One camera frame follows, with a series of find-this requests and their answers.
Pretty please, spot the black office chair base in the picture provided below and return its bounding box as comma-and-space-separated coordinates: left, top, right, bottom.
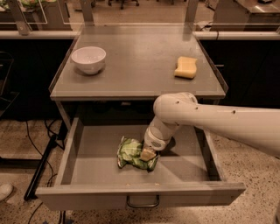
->
108, 0, 140, 10

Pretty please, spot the white shoe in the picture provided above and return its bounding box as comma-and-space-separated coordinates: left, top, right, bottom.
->
0, 184, 13, 201

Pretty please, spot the green jalapeno chip bag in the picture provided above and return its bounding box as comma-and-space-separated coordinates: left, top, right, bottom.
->
117, 136, 159, 172

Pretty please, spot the yellow sponge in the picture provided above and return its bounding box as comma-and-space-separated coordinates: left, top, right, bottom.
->
174, 56, 197, 79

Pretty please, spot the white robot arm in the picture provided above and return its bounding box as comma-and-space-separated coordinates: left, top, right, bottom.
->
140, 93, 280, 161

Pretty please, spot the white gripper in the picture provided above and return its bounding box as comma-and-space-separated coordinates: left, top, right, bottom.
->
140, 127, 171, 162

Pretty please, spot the dark wire rack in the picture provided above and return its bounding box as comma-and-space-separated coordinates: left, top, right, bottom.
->
0, 52, 19, 117

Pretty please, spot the black bar on floor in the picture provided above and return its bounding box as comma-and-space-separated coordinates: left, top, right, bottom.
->
24, 135, 56, 201

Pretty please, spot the white ceramic bowl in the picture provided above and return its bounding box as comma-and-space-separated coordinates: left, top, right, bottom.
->
71, 46, 107, 74

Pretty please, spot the grey open drawer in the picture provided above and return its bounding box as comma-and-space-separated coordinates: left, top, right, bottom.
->
36, 117, 245, 210

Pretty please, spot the black floor cable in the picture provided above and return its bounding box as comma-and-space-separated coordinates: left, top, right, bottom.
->
25, 118, 66, 224

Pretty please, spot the grey counter cabinet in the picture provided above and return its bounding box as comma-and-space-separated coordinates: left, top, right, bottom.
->
50, 24, 228, 127

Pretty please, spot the black drawer handle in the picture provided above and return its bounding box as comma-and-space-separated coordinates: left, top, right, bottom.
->
126, 195, 160, 208

